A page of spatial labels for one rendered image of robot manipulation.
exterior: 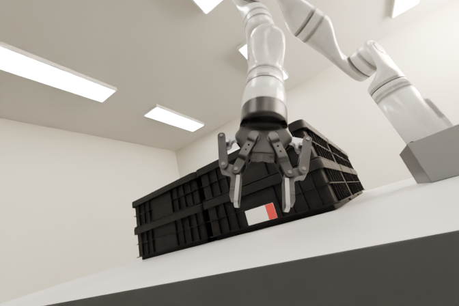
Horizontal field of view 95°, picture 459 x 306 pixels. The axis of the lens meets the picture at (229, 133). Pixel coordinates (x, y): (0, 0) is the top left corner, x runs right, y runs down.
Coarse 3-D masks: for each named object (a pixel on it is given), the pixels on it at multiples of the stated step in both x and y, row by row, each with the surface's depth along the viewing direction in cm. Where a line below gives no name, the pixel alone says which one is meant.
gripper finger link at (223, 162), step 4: (220, 136) 31; (224, 136) 31; (220, 140) 31; (224, 140) 31; (220, 144) 31; (224, 144) 30; (220, 148) 30; (224, 148) 30; (220, 152) 30; (224, 152) 30; (220, 156) 29; (224, 156) 29; (220, 160) 29; (224, 160) 29; (220, 164) 29; (224, 164) 28; (224, 168) 28
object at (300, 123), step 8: (296, 120) 55; (304, 120) 56; (288, 128) 56; (296, 128) 54; (312, 128) 61; (320, 136) 68; (232, 152) 65; (216, 160) 68; (232, 160) 64; (200, 168) 71; (208, 168) 69; (200, 176) 74
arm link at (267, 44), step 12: (264, 24) 41; (252, 36) 40; (264, 36) 39; (276, 36) 39; (252, 48) 39; (264, 48) 38; (276, 48) 39; (252, 60) 39; (264, 60) 37; (276, 60) 38; (252, 72) 37; (264, 72) 35; (276, 72) 36
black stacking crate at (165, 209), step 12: (192, 180) 74; (168, 192) 80; (180, 192) 76; (192, 192) 73; (144, 204) 87; (156, 204) 83; (168, 204) 78; (180, 204) 75; (192, 204) 72; (144, 216) 85; (156, 216) 81
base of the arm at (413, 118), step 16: (400, 80) 56; (384, 96) 58; (400, 96) 55; (416, 96) 53; (384, 112) 59; (400, 112) 54; (416, 112) 52; (432, 112) 51; (400, 128) 55; (416, 128) 52; (432, 128) 50
